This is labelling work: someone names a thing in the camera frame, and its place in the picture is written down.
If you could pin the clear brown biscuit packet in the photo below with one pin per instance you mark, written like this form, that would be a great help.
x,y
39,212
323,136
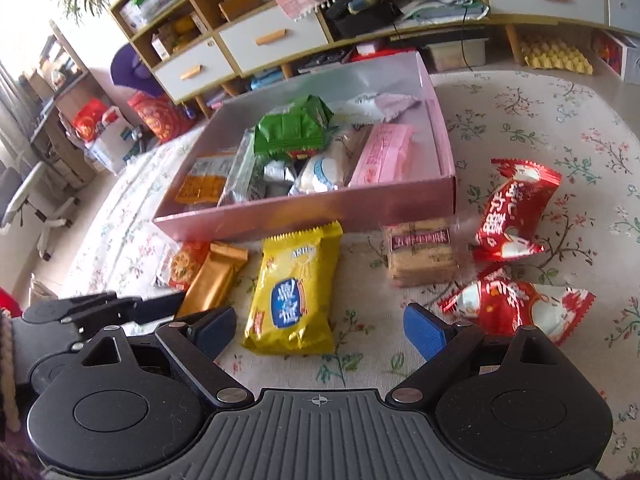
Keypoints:
x,y
420,255

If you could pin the yellow biscuit packet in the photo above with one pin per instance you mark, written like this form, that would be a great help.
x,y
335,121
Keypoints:
x,y
290,295

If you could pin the clear orange cracker packet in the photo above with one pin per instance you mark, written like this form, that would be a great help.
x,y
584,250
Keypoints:
x,y
200,187

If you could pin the gold snack packet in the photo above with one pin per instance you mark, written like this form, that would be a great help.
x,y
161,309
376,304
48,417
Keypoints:
x,y
210,280

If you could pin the white office chair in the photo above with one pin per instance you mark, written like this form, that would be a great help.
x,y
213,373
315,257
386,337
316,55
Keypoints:
x,y
30,200

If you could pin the red gold gift bag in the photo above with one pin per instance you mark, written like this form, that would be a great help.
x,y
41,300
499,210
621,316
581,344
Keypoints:
x,y
160,117

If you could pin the black box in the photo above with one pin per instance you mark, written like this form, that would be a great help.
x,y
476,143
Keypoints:
x,y
365,15

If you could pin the small white snack packet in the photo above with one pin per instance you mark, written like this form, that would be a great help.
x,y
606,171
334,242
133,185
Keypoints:
x,y
362,105

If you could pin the red white shopping bag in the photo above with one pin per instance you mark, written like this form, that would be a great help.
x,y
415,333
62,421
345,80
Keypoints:
x,y
107,135

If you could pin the pale pink snack packet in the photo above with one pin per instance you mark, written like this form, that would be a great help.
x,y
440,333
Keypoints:
x,y
397,105

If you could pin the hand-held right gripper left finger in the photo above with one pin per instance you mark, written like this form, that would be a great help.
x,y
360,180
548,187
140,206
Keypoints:
x,y
215,327

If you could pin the silver snack packet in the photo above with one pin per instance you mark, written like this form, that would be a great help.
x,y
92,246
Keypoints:
x,y
240,175

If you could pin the purple hat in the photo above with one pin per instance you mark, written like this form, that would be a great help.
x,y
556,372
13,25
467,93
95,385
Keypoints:
x,y
127,70

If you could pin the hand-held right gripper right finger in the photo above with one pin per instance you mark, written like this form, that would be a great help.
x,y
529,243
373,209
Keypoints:
x,y
425,332

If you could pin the white printed box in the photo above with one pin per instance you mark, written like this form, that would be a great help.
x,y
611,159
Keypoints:
x,y
620,57

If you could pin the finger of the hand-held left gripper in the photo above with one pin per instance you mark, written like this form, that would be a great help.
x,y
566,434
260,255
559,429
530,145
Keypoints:
x,y
160,307

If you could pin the green snack packet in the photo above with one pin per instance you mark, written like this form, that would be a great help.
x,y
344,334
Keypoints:
x,y
290,132

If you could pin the orange patterned snack packet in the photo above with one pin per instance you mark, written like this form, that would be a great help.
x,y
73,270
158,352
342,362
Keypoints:
x,y
182,265

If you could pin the yellow foam egg tray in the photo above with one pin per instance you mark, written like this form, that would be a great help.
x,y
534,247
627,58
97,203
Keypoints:
x,y
555,55

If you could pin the beige snack packet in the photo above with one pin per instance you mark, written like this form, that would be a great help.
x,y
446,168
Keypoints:
x,y
352,147

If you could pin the blue plastic packet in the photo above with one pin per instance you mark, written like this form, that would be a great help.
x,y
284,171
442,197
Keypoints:
x,y
267,81

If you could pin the cluttered wooden desk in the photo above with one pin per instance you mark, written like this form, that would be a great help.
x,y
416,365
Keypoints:
x,y
60,95

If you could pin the wooden cabinet white drawers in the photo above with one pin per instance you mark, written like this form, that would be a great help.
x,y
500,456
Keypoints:
x,y
270,40

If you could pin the red plastic stool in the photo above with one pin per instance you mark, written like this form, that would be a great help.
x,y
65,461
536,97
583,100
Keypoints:
x,y
7,302

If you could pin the pink cardboard box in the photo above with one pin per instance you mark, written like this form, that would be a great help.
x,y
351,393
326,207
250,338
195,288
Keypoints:
x,y
310,215

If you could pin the red white snack packet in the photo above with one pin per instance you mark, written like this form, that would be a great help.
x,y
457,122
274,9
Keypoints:
x,y
520,305
515,200

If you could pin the white blue snack packet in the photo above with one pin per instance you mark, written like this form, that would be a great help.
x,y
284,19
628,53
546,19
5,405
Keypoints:
x,y
322,172

